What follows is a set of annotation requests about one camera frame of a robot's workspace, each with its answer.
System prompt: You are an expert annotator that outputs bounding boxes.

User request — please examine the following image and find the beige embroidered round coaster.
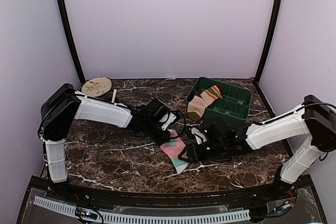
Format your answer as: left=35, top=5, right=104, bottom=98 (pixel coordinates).
left=81, top=77, right=112, bottom=97

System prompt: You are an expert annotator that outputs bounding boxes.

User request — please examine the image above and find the pink patterned sock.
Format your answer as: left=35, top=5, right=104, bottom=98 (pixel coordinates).
left=160, top=130, right=189, bottom=174

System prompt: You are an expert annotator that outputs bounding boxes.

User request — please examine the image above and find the white slotted cable duct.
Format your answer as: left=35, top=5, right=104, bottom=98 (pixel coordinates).
left=33, top=195, right=250, bottom=224

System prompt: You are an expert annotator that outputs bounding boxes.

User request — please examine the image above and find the right black frame post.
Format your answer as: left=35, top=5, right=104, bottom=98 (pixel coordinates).
left=254, top=0, right=281, bottom=85

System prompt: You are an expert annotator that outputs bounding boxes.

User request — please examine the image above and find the wooden stick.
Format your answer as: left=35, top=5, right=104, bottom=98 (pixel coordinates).
left=111, top=89, right=117, bottom=103

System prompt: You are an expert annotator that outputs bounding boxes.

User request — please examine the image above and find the black front rail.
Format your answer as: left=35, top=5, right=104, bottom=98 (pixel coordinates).
left=67, top=185, right=273, bottom=208

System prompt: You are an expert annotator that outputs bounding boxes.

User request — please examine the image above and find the dark blue mug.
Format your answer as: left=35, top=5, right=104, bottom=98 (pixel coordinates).
left=105, top=97, right=118, bottom=103

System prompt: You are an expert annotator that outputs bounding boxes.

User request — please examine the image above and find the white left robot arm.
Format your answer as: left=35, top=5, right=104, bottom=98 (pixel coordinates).
left=37, top=83, right=185, bottom=201

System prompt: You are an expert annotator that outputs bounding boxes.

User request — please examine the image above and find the green compartment tray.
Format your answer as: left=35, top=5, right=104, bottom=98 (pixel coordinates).
left=186, top=77, right=253, bottom=128

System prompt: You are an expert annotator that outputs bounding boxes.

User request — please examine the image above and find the left black frame post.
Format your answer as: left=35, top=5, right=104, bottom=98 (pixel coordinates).
left=57, top=0, right=86, bottom=84

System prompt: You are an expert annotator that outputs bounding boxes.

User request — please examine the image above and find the black frame post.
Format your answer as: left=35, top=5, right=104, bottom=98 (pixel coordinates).
left=254, top=0, right=281, bottom=85
left=57, top=0, right=86, bottom=84

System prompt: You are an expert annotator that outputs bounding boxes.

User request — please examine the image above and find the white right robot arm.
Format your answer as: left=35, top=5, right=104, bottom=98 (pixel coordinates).
left=178, top=95, right=335, bottom=200

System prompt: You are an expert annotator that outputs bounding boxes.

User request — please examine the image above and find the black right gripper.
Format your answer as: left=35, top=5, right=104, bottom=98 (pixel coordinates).
left=178, top=138, right=227, bottom=164

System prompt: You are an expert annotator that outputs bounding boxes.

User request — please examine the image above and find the beige striped sock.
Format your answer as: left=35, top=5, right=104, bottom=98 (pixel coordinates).
left=187, top=85, right=223, bottom=121

